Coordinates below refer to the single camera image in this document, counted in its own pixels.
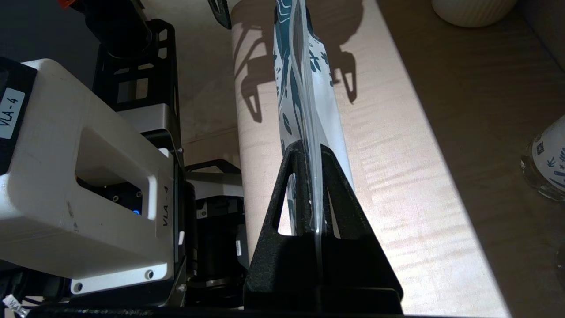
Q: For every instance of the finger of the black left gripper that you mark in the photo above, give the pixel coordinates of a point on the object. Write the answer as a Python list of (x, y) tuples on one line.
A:
[(221, 13)]

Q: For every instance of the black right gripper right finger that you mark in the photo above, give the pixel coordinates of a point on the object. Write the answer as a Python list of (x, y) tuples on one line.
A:
[(362, 269)]

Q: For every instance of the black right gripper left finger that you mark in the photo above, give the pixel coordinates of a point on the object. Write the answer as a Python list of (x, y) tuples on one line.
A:
[(278, 265)]

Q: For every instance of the white blue horse pouch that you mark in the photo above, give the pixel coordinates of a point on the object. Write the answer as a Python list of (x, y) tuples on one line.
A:
[(326, 110)]

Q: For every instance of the robot wheeled base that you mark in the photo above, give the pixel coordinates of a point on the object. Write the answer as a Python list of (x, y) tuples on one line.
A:
[(216, 229)]

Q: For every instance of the orange blurred object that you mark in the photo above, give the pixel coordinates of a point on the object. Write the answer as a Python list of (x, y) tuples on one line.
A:
[(66, 3)]

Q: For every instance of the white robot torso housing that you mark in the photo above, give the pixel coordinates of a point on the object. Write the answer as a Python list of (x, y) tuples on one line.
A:
[(53, 176)]

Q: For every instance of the white ribbed ceramic mug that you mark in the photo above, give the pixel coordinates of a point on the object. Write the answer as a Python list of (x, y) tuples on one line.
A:
[(472, 11)]

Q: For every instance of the black torso frame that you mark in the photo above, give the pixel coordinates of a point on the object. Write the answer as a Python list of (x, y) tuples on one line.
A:
[(145, 75)]

